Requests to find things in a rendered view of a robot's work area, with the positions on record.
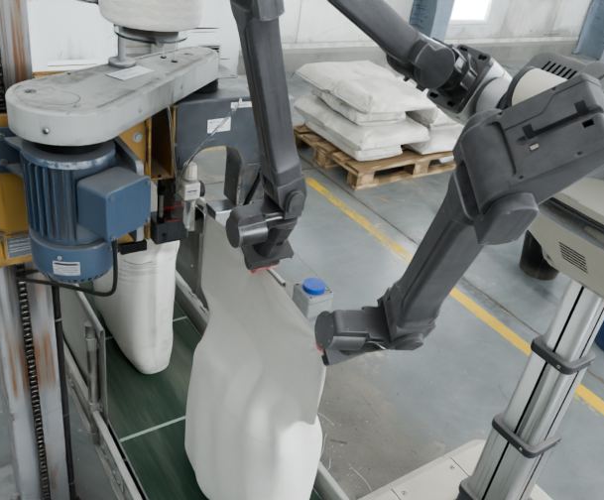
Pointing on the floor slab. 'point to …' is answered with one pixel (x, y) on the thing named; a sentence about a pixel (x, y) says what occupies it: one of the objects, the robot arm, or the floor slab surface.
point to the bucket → (533, 254)
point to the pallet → (326, 153)
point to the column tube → (47, 362)
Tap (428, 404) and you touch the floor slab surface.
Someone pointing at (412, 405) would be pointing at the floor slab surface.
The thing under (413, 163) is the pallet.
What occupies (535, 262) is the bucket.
